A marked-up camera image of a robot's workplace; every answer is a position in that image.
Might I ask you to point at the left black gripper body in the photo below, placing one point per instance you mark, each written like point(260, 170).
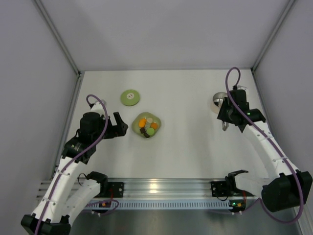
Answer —
point(113, 127)

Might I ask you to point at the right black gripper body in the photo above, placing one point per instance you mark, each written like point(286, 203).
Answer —
point(225, 115)

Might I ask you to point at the metal serving tongs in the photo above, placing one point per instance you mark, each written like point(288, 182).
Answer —
point(225, 124)

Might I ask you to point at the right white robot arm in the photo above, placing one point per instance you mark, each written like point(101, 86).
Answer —
point(285, 186)

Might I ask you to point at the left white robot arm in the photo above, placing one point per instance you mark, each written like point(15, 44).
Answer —
point(58, 209)

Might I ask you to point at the green square lunch box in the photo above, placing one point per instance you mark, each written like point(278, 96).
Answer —
point(145, 115)

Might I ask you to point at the metal bowl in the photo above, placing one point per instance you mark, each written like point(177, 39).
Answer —
point(218, 98)

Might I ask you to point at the green round lid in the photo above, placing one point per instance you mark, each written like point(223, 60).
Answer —
point(130, 97)

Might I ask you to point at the orange round snack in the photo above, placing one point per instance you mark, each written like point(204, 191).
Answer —
point(154, 125)

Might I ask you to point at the left black base bracket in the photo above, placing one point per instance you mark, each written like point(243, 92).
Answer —
point(113, 189)

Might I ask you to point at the black base bracket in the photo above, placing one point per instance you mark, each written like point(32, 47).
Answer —
point(225, 189)
point(113, 189)

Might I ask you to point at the right black base bracket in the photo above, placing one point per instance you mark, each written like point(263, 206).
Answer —
point(225, 189)

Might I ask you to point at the left aluminium frame post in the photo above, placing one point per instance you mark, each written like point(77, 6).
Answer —
point(56, 35)

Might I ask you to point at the aluminium frame post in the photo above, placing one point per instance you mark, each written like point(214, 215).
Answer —
point(273, 33)
point(56, 35)

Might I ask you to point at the aluminium mounting rail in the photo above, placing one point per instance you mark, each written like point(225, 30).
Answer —
point(165, 189)

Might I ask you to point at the white slotted cable duct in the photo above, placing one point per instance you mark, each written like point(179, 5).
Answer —
point(202, 204)

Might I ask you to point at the right aluminium frame post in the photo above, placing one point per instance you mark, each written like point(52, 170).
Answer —
point(273, 33)

